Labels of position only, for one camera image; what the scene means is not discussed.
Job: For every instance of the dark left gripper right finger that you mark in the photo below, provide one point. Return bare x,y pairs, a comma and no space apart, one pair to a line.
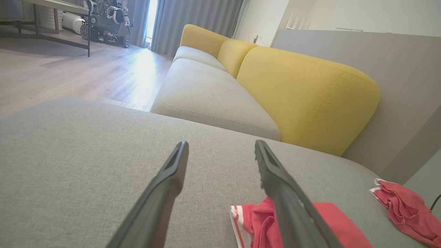
296,220

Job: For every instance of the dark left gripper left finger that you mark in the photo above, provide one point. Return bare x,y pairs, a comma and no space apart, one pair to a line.
155,206

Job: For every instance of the red jersey with white sleeves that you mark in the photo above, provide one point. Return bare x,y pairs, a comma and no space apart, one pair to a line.
256,224

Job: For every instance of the red shorts with white stripes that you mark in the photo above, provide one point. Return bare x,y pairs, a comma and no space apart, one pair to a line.
403,206

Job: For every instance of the long cream sofa seat cushion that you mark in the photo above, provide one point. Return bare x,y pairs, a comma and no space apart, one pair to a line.
206,100

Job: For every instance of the large yellow sofa back cushion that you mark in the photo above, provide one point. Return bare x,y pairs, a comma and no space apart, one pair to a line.
303,96

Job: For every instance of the short cream sofa seat cushion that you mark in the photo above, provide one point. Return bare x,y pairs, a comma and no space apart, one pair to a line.
194,55

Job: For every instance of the small yellow sofa back cushion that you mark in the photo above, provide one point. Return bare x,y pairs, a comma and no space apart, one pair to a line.
234,55

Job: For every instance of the long yellow sofa back cushion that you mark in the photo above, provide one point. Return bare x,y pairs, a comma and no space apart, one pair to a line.
200,38

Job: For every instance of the wheeled robot with red head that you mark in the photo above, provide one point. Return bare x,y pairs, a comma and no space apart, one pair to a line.
103,24

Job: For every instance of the grey pleated curtain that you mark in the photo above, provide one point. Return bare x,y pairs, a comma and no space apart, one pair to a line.
196,13
137,17

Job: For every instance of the white cylinder appliance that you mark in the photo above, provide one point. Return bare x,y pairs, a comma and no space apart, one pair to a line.
72,22

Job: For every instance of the white table with black legs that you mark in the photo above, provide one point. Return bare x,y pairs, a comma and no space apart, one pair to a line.
58,4

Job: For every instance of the pale green media cabinet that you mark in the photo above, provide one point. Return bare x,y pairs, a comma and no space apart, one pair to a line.
10,8

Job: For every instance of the wall socket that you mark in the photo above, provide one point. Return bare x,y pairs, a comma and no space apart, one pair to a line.
255,38

